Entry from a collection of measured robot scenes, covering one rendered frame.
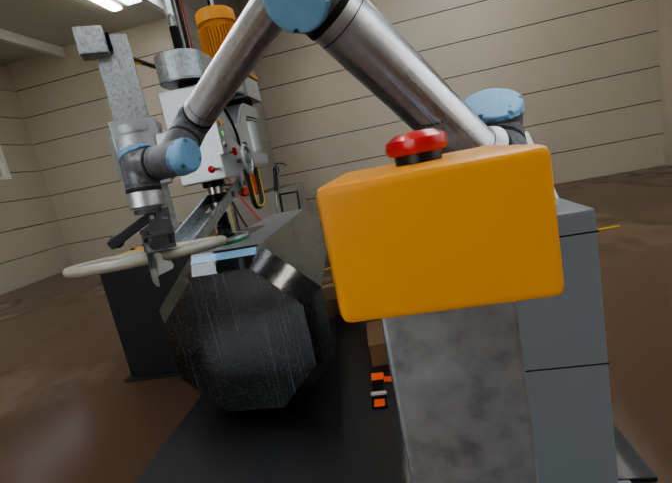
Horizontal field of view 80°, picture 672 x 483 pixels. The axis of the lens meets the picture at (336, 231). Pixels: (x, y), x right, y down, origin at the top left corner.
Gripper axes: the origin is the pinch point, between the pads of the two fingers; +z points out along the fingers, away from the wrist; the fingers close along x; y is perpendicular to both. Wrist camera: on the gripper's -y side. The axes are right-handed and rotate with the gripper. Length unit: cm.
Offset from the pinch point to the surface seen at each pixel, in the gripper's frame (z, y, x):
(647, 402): 79, 153, -38
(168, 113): -63, 19, 71
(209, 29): -120, 55, 119
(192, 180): -32, 23, 71
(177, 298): 18, 7, 67
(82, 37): -123, -11, 139
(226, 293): 18, 26, 52
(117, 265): -6.4, -8.0, 0.0
